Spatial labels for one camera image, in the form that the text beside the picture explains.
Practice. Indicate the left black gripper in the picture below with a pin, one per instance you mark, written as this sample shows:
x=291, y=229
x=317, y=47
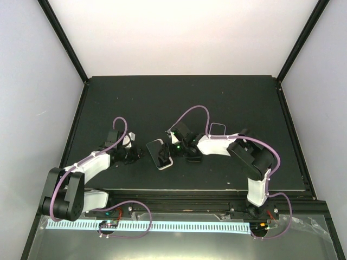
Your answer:
x=137, y=155

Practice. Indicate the lavender phone case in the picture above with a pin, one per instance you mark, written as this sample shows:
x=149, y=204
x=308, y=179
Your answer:
x=217, y=129

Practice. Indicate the left black frame post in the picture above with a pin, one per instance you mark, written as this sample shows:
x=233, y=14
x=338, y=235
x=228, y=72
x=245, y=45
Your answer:
x=59, y=31

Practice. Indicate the black frame post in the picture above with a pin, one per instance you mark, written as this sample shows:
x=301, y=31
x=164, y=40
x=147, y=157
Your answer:
x=59, y=31
x=302, y=38

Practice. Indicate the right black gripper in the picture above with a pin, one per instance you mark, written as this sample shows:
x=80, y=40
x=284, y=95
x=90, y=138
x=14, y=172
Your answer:
x=167, y=147

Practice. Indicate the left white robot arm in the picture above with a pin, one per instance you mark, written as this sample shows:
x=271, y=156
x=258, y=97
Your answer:
x=64, y=192

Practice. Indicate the black phone case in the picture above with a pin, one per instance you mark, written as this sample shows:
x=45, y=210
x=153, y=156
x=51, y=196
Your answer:
x=194, y=158

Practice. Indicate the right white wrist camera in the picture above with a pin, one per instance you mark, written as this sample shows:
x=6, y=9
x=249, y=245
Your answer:
x=173, y=138

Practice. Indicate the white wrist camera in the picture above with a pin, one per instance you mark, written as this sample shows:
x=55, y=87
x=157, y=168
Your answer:
x=173, y=138
x=128, y=139

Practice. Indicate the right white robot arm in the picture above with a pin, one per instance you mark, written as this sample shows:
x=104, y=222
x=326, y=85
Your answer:
x=258, y=159

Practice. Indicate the black aluminium front rail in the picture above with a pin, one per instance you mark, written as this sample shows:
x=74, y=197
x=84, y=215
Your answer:
x=234, y=205

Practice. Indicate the right black frame post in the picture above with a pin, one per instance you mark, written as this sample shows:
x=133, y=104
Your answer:
x=302, y=38

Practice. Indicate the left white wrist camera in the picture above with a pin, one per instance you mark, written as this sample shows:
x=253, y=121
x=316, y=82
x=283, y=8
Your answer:
x=128, y=139

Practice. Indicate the beige phone case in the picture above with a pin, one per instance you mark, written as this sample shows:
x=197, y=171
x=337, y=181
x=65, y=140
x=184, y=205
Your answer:
x=165, y=166

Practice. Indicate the white slotted cable duct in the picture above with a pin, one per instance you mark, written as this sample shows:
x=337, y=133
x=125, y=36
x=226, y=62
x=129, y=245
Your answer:
x=153, y=226

